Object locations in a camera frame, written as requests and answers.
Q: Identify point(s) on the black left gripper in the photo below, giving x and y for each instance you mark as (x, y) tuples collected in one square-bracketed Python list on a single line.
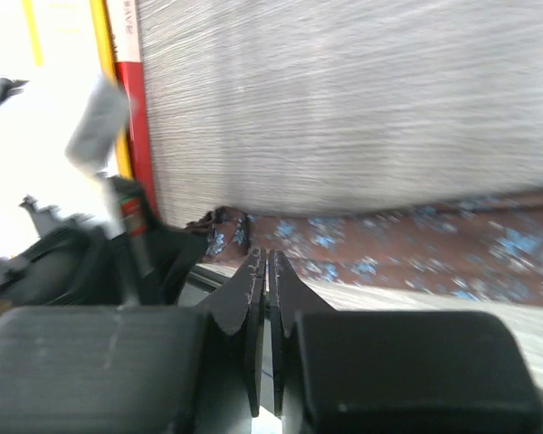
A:
[(72, 264)]

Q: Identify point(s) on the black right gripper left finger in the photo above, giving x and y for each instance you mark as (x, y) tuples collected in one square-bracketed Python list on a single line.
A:
[(137, 369)]

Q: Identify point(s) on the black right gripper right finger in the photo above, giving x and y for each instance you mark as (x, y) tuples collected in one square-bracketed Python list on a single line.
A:
[(393, 371)]

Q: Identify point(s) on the brown blue-flowered tie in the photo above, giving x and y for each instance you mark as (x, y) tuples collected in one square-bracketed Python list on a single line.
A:
[(483, 248)]

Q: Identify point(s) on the yellow binder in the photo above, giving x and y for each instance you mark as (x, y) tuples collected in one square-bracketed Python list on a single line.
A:
[(77, 109)]

